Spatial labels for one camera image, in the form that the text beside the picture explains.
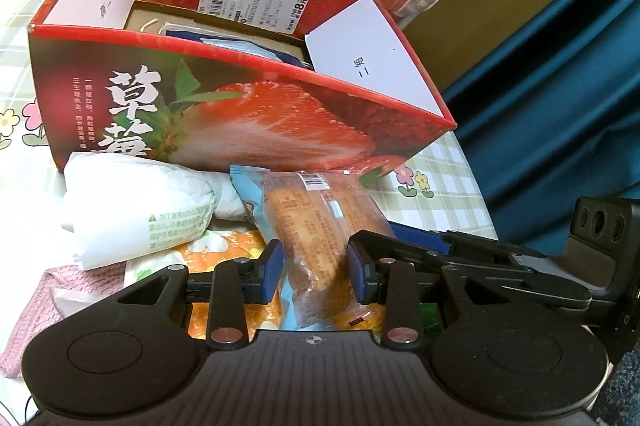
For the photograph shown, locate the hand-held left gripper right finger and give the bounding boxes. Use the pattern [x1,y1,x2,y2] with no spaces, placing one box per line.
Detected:
[348,241,501,350]

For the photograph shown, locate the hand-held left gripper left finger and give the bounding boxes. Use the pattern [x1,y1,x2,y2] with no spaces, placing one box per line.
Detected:
[116,239,284,350]

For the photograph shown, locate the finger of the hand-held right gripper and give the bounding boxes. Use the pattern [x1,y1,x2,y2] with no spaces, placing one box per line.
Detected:
[389,221,547,266]
[348,229,594,310]

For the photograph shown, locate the orange printed packet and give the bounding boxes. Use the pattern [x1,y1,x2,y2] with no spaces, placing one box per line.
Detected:
[124,229,387,343]

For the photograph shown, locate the clear bread packet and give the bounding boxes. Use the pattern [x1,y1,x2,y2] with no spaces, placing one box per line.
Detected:
[230,165,397,332]

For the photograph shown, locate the white plastic packet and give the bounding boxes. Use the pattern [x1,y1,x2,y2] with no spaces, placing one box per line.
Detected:
[60,150,251,271]

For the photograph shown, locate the red strawberry print cardboard box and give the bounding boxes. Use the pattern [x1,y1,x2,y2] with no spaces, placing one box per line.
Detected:
[27,0,458,187]

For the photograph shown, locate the pink knitted cloth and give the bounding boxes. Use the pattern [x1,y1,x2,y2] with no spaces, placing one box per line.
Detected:
[0,263,127,378]

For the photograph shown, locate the small green packet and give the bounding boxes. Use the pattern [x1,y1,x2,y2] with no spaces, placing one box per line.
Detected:
[420,303,445,333]

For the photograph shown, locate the green checked floral tablecloth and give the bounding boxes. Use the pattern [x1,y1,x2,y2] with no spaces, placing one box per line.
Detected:
[0,0,501,426]

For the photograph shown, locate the teal curtain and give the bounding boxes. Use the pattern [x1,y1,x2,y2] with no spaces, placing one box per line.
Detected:
[440,0,640,257]

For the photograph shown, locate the light blue face mask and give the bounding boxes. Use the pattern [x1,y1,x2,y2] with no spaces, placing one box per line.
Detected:
[199,35,283,63]

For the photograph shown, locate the items inside box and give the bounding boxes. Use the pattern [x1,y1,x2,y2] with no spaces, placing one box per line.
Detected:
[164,28,316,71]

